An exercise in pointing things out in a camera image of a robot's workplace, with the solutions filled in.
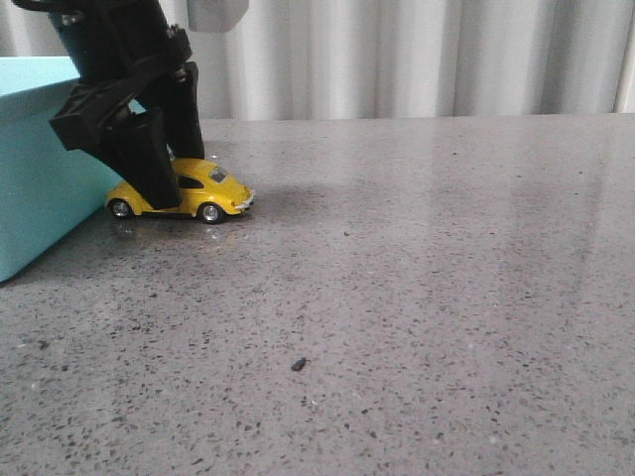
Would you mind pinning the light blue storage box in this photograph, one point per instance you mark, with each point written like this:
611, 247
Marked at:
46, 190

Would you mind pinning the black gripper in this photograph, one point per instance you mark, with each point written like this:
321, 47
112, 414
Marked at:
123, 51

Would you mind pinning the yellow toy beetle car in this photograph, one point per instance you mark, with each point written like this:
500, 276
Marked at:
209, 193

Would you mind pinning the small black debris piece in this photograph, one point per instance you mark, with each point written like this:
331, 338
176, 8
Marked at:
299, 364

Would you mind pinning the grey pleated curtain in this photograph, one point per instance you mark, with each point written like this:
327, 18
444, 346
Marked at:
414, 59

